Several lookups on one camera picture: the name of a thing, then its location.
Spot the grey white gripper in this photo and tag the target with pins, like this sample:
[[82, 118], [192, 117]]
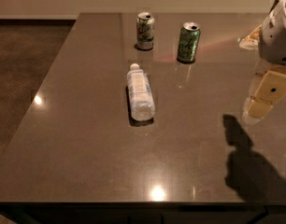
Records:
[[276, 39]]

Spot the clear blue-labelled plastic bottle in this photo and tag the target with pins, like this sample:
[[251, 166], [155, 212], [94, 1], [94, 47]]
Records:
[[140, 96]]

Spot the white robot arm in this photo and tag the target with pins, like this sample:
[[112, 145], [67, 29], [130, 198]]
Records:
[[261, 66]]

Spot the white green soda can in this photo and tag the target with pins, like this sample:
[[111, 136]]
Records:
[[145, 30]]

